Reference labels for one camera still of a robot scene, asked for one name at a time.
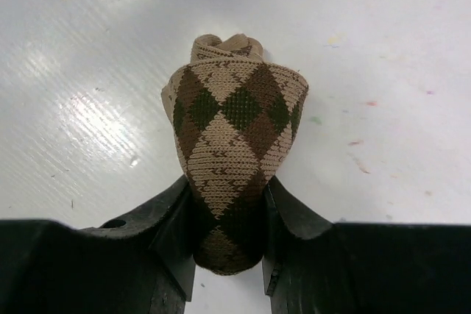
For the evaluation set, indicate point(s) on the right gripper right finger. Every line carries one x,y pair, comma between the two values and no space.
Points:
312,265

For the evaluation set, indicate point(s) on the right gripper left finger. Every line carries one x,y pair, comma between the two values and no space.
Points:
138,262

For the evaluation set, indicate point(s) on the beige argyle sock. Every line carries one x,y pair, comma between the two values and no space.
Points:
235,117

